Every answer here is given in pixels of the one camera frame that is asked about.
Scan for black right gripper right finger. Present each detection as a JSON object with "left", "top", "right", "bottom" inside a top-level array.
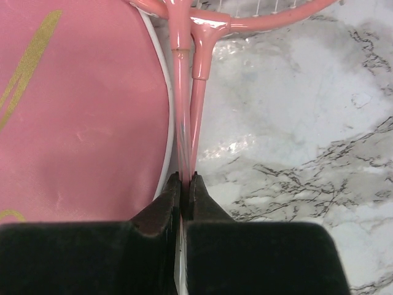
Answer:
[{"left": 182, "top": 175, "right": 350, "bottom": 294}]

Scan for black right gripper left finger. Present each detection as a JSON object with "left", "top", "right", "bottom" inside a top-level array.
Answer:
[{"left": 1, "top": 174, "right": 181, "bottom": 294}]

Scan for pink racket bag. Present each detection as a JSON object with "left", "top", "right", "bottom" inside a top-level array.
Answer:
[{"left": 1, "top": 1, "right": 173, "bottom": 224}]

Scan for pink badminton racket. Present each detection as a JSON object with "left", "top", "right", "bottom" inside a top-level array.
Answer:
[{"left": 130, "top": 0, "right": 334, "bottom": 183}]

